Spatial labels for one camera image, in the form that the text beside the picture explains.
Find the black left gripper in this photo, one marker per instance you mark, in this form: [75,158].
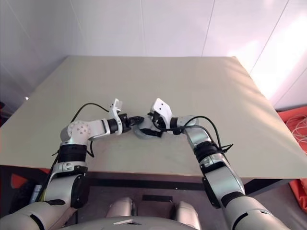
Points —
[124,123]

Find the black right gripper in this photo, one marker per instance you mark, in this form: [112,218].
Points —
[159,123]

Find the grey motor housing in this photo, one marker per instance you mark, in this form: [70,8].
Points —
[139,134]

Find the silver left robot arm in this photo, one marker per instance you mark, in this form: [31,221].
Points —
[79,129]

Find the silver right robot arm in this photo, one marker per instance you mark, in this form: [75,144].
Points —
[216,177]

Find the black floor tape strip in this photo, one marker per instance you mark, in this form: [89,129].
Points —
[157,198]

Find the silver left robot leg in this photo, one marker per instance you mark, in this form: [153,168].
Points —
[122,207]

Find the silver robot leg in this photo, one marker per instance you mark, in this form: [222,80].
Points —
[122,207]
[187,213]

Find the silver right robot leg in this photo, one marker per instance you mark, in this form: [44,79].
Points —
[187,213]

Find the silver robot torso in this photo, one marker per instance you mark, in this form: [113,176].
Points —
[153,224]

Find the yellow bottle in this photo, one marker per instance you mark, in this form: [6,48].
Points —
[42,197]

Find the blue white spray can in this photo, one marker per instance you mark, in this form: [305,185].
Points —
[36,192]

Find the orange object under table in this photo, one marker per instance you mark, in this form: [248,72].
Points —
[19,180]

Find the black bag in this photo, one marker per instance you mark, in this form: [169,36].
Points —
[24,191]

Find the orange fabric sheet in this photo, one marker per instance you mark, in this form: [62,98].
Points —
[287,115]

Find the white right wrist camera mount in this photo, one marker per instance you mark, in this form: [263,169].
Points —
[160,106]

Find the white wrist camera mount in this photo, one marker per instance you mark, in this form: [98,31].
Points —
[115,115]
[160,106]

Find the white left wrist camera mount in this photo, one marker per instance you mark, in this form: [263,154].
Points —
[115,115]

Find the black table frame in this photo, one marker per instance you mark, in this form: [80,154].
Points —
[144,183]

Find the dark object by wall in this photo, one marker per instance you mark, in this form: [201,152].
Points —
[2,106]

